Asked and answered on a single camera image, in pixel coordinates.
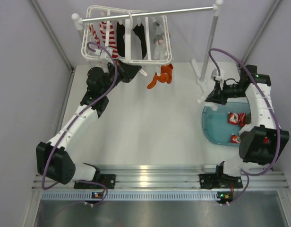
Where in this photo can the white sock red trim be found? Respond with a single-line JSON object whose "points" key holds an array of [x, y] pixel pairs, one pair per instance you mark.
{"points": [[160, 51]]}

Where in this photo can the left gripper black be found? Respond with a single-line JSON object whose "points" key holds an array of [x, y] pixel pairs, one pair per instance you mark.
{"points": [[130, 70]]}

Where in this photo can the brown sock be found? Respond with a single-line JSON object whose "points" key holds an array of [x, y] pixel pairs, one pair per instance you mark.
{"points": [[247, 119]]}

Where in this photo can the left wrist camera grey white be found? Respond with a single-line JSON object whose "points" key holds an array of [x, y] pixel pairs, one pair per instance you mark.
{"points": [[103, 55]]}

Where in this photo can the red white patterned sock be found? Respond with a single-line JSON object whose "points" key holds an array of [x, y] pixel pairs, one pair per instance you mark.
{"points": [[237, 118]]}

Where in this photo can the orange sock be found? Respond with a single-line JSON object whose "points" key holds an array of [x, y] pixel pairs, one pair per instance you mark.
{"points": [[155, 79], [235, 139], [166, 73]]}

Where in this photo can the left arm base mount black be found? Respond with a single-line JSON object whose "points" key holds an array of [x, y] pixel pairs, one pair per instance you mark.
{"points": [[108, 180]]}

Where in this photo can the white plastic sock hanger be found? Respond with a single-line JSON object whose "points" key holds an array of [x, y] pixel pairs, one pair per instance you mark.
{"points": [[126, 37]]}

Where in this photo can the slotted grey cable duct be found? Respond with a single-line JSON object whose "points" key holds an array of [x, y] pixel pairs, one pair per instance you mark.
{"points": [[136, 196]]}

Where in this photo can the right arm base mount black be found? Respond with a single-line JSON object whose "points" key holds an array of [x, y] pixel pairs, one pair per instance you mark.
{"points": [[213, 181]]}

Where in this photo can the white hanger clip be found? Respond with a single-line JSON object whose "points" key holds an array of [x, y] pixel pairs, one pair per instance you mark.
{"points": [[143, 72]]}

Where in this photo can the blue plastic basin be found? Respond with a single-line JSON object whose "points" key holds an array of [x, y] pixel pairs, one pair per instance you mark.
{"points": [[216, 126]]}

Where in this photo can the grey sock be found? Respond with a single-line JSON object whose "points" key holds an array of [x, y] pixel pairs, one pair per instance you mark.
{"points": [[159, 36]]}

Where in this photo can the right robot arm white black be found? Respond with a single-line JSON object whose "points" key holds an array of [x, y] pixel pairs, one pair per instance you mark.
{"points": [[261, 140]]}

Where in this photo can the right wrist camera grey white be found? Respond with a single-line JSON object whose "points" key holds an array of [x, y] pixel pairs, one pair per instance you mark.
{"points": [[218, 75]]}

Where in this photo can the red white striped sock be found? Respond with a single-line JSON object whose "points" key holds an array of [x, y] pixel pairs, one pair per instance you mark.
{"points": [[111, 39], [93, 32]]}

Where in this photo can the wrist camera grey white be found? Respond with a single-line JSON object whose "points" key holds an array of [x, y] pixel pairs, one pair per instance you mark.
{"points": [[103, 55], [218, 75]]}

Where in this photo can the aluminium mounting rail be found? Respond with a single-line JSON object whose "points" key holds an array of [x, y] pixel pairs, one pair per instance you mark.
{"points": [[153, 177]]}

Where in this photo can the silver metal clothes rack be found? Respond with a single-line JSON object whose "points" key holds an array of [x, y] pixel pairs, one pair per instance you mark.
{"points": [[145, 14]]}

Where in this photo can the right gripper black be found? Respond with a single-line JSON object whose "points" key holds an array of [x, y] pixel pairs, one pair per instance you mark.
{"points": [[217, 95]]}

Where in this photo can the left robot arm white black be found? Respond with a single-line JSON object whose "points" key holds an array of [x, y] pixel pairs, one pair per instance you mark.
{"points": [[54, 158]]}

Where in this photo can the black sock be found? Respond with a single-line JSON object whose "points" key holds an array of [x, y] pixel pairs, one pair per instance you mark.
{"points": [[120, 32], [139, 31]]}

